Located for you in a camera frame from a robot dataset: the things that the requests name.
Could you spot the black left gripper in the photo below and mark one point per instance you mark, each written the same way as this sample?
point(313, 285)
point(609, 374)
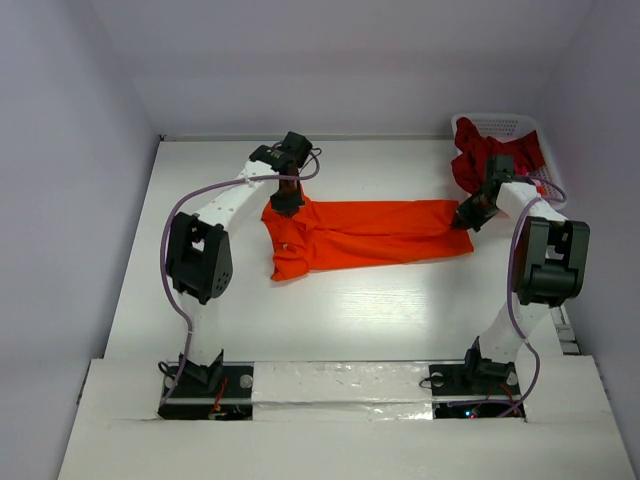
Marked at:
point(288, 207)

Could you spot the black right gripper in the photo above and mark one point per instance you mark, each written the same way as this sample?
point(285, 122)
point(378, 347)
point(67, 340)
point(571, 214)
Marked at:
point(473, 212)

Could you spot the orange t-shirt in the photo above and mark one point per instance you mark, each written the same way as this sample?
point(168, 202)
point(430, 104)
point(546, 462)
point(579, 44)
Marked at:
point(324, 236)

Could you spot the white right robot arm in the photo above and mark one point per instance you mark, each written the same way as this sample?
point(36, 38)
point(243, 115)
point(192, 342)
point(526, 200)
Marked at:
point(546, 267)

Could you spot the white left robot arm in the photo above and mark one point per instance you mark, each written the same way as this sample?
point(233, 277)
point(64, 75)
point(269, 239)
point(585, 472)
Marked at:
point(195, 251)

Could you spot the dark red t-shirt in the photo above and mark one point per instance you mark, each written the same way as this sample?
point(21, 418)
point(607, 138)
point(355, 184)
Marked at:
point(469, 167)

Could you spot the white plastic laundry basket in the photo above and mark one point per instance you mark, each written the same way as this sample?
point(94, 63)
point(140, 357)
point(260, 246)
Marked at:
point(506, 127)

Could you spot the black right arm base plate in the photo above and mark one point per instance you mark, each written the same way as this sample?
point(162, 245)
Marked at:
point(474, 389)

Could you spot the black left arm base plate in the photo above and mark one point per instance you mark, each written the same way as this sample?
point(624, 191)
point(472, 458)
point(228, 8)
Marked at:
point(219, 392)

